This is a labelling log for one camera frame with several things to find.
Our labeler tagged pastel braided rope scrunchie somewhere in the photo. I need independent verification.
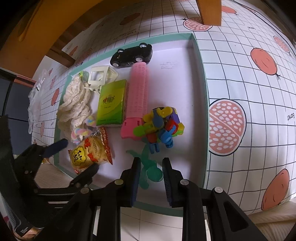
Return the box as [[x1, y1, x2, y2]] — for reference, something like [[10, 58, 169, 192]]
[[71, 115, 96, 144]]

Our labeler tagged yellow red snack packet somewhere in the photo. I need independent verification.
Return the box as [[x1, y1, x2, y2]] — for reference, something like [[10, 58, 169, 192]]
[[68, 127, 113, 175]]

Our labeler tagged cream lace fabric bundle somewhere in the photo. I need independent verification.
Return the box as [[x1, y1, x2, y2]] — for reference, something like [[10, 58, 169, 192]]
[[57, 75, 91, 142]]

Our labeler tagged green plastic toy figure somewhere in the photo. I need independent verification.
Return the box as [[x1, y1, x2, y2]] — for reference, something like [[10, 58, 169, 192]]
[[126, 145, 163, 190]]

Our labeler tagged green tissue pack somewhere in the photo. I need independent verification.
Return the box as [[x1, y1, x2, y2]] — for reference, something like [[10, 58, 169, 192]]
[[96, 79, 127, 126], [78, 70, 89, 82]]

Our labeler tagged cream plastic clip holder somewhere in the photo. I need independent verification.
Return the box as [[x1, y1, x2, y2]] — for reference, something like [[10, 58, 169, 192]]
[[85, 65, 119, 94]]

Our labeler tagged colourful plastic block toy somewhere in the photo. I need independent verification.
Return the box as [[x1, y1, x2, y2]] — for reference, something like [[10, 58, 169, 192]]
[[133, 106, 185, 154]]

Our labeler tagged black toy car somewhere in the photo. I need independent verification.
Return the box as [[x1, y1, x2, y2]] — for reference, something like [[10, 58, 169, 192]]
[[110, 43, 152, 68]]

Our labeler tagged clear plastic bag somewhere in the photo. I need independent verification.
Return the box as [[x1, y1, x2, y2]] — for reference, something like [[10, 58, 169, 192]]
[[28, 69, 49, 134]]

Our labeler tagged teal rimmed white tray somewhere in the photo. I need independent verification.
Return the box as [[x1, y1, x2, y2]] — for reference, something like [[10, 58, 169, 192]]
[[60, 33, 209, 216]]

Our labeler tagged wooden nightstand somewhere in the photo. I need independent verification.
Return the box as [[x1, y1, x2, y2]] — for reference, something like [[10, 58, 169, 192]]
[[0, 0, 223, 79]]

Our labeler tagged white grid pomegranate mat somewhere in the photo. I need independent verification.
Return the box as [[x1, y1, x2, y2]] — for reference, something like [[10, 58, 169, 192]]
[[65, 1, 295, 240]]

